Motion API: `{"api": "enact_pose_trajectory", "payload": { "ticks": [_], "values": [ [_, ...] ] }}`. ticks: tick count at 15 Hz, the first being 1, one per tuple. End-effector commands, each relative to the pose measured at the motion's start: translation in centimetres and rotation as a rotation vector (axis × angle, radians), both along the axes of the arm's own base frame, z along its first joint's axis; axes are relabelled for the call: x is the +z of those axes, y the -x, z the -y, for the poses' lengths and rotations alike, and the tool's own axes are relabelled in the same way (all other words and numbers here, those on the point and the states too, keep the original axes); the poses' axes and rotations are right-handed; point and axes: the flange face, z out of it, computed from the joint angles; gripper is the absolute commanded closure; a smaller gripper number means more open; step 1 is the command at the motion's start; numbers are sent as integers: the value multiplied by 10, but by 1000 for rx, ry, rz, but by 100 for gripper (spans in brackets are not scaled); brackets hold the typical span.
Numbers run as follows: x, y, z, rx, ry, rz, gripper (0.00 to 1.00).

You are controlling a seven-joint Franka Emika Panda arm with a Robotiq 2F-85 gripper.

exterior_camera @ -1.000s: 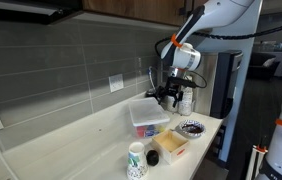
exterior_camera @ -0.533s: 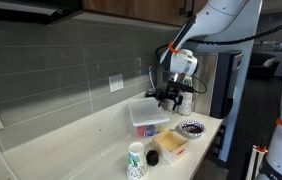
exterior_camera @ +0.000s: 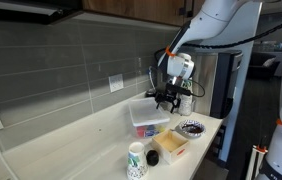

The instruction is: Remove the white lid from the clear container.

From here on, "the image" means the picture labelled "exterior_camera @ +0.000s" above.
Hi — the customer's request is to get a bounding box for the black round object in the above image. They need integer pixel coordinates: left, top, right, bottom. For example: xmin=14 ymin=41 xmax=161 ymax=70
xmin=146 ymin=149 xmax=160 ymax=167

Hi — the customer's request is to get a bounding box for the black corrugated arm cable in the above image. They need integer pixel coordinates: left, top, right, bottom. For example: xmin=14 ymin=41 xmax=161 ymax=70
xmin=153 ymin=21 xmax=282 ymax=64

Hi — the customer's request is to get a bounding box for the white power cable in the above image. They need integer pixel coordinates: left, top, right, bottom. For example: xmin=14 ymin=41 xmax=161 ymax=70
xmin=0 ymin=131 xmax=19 ymax=180

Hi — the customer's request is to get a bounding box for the orange white pole stand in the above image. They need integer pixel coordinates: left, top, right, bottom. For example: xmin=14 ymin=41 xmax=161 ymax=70
xmin=245 ymin=144 xmax=269 ymax=180

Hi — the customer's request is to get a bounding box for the white sofa pillow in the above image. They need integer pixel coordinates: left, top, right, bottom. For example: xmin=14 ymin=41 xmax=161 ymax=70
xmin=262 ymin=57 xmax=277 ymax=68

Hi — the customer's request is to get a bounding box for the wooden wall cabinet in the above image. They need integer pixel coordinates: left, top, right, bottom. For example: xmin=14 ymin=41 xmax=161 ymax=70
xmin=80 ymin=0 xmax=202 ymax=28

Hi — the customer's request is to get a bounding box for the white plastic lid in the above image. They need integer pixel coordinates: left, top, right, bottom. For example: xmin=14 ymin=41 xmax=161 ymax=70
xmin=128 ymin=97 xmax=171 ymax=128

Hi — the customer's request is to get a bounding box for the black steel coffee machine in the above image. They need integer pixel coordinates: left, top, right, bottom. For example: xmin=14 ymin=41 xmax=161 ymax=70
xmin=184 ymin=49 xmax=244 ymax=120

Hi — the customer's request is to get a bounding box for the red toy block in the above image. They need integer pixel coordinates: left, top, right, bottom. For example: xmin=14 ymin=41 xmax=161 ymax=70
xmin=136 ymin=125 xmax=147 ymax=138

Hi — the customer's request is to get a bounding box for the dark sofa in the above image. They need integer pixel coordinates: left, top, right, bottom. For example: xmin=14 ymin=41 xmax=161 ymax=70
xmin=246 ymin=52 xmax=281 ymax=81

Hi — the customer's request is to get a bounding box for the white wall outlet plate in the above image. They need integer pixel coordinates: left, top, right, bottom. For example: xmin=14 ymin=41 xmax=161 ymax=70
xmin=108 ymin=73 xmax=125 ymax=94

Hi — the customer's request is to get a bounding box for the patterned paper cup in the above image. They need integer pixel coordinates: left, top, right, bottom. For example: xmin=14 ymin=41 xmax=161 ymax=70
xmin=126 ymin=141 xmax=149 ymax=180

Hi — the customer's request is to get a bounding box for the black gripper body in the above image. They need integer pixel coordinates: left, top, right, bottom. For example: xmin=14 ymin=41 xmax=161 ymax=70
xmin=154 ymin=90 xmax=183 ymax=105

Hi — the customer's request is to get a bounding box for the black under-cabinet hood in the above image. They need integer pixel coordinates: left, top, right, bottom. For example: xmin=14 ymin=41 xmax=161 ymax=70
xmin=0 ymin=0 xmax=84 ymax=26

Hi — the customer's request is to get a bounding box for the small open cardboard box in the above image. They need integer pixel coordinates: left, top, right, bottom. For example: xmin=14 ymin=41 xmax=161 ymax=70
xmin=151 ymin=128 xmax=190 ymax=165

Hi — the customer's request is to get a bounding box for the blue toy block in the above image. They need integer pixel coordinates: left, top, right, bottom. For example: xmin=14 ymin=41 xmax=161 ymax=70
xmin=145 ymin=125 xmax=160 ymax=138

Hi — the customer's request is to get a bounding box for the short paper cup stack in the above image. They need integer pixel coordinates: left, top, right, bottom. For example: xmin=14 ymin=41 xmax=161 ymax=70
xmin=177 ymin=77 xmax=195 ymax=117

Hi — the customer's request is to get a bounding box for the patterned paper bowl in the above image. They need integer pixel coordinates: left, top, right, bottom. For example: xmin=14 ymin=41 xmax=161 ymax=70
xmin=175 ymin=119 xmax=207 ymax=140

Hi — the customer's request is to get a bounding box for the clear plastic container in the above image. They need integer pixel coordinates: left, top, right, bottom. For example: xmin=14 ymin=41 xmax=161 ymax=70
xmin=132 ymin=117 xmax=169 ymax=140

